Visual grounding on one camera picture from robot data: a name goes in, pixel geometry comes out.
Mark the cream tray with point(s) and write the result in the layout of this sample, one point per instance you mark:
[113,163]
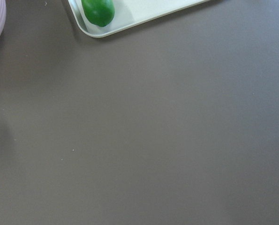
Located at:
[129,13]

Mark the green lime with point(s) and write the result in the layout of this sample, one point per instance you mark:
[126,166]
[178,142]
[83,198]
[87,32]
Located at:
[98,12]

